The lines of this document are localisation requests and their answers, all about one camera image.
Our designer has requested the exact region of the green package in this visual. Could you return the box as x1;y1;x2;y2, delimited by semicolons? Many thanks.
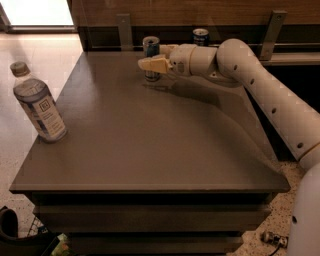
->
50;234;76;256

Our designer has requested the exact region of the grey drawer cabinet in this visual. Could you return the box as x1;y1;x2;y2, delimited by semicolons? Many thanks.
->
11;52;289;256

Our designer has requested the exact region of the black white striped tool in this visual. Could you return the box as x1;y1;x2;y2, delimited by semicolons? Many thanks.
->
260;231;288;248

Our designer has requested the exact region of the black bag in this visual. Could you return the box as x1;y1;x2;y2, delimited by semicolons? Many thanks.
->
0;206;59;256

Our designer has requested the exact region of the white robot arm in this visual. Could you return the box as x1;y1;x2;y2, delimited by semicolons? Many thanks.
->
138;39;320;256

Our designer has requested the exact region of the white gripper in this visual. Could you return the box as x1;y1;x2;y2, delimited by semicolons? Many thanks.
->
138;44;196;76

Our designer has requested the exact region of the blue label plastic water bottle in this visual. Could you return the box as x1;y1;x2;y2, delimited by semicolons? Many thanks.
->
10;61;67;143

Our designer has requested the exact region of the dark blue soda can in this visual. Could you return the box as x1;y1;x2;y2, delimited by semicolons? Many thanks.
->
193;28;209;46

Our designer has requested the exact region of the left metal bracket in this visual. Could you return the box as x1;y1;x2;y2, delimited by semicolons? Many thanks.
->
116;14;133;51

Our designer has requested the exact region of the metal bracket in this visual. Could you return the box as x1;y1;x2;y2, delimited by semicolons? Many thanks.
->
116;14;133;51
258;10;287;61

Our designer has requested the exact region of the right metal bracket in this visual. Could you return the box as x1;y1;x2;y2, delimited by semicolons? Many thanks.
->
258;10;287;61

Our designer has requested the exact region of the redbull can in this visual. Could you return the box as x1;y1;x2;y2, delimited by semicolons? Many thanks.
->
142;36;160;82

